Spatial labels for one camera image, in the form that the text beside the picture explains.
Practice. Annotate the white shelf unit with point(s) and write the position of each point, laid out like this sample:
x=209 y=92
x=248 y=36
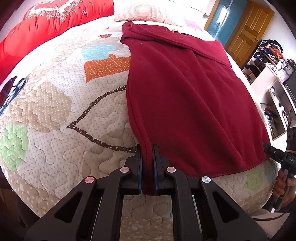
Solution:
x=268 y=72

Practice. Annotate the teal glass door panel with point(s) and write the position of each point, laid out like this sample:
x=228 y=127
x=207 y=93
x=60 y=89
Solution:
x=225 y=19

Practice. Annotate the person's right hand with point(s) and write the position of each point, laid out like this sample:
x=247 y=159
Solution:
x=284 y=187

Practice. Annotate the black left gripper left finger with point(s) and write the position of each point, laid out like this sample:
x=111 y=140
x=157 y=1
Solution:
x=93 y=209

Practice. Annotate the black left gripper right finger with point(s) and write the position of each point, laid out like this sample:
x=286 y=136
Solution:
x=201 y=210

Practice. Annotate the red snowflake duvet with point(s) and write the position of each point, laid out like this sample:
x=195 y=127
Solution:
x=43 y=22

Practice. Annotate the pink ribbed pillow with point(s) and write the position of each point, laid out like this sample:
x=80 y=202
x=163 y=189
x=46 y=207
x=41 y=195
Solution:
x=167 y=12

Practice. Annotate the wooden door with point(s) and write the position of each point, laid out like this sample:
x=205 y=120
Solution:
x=248 y=32

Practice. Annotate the patchwork heart quilt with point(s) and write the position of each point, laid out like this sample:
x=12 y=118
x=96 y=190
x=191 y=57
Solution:
x=71 y=109

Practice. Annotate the dark red fleece garment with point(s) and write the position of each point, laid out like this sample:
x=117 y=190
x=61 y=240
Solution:
x=183 y=96

